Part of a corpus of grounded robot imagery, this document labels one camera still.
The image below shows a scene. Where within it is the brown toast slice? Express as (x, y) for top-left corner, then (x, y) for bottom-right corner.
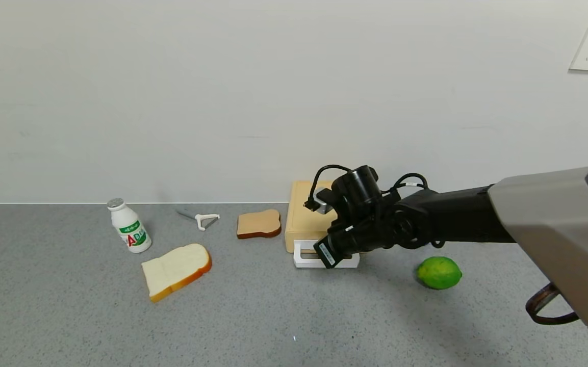
(236, 209), (282, 240)

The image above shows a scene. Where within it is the white milk bottle green label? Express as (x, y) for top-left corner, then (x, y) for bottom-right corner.
(107, 198), (152, 254)

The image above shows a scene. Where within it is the green lime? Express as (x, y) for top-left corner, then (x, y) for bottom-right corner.
(416, 256), (463, 291)

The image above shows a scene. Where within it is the brown cable loop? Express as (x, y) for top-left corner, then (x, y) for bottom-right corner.
(525, 283), (580, 326)

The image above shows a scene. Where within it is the white bread slice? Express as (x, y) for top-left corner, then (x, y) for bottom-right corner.
(141, 243), (213, 303)

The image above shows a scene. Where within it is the white peeler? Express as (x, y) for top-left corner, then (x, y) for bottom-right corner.
(177, 210), (221, 232)

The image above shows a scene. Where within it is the yellow drawer case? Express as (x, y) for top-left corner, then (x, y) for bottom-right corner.
(285, 180), (338, 240)

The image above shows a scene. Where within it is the black camera cable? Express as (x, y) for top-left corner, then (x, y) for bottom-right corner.
(303, 164), (352, 212)

